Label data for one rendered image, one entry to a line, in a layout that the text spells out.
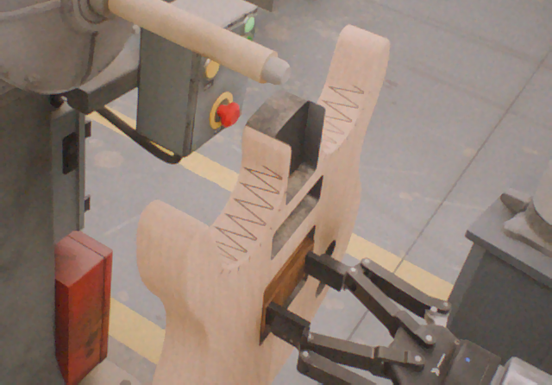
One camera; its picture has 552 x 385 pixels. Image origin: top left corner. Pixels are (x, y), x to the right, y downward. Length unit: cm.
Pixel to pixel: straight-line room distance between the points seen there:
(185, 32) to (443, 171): 222
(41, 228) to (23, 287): 11
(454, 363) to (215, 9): 62
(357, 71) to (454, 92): 270
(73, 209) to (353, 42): 74
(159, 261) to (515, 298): 110
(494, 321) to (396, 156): 138
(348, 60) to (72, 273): 78
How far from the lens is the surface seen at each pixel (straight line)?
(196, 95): 103
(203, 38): 70
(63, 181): 124
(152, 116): 109
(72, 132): 120
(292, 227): 68
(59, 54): 79
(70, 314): 137
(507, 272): 150
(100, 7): 76
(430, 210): 265
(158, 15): 73
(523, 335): 157
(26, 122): 106
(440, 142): 302
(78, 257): 136
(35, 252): 122
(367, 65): 69
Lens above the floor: 159
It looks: 38 degrees down
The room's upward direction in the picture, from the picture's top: 11 degrees clockwise
